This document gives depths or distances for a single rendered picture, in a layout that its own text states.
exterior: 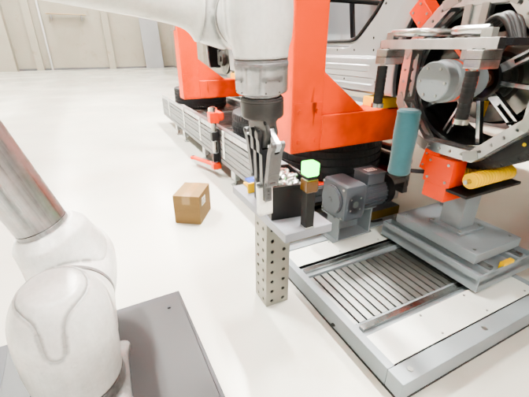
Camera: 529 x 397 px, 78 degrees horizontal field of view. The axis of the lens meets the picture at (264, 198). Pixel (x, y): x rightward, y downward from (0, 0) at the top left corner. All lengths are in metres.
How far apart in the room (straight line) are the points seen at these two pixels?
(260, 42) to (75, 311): 0.51
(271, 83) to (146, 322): 0.65
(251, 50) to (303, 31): 0.91
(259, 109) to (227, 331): 0.94
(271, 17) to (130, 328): 0.75
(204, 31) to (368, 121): 1.19
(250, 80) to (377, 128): 1.28
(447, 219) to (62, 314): 1.48
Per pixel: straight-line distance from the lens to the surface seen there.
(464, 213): 1.64
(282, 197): 1.03
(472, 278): 1.54
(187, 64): 3.25
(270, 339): 1.29
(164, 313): 0.93
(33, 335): 0.64
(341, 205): 1.51
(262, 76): 0.55
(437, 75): 1.28
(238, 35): 0.55
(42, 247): 0.77
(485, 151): 1.36
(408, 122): 1.39
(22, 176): 0.75
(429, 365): 1.22
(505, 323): 1.49
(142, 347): 0.87
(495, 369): 1.42
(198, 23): 0.67
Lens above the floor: 0.95
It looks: 24 degrees down
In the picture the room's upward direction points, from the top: straight up
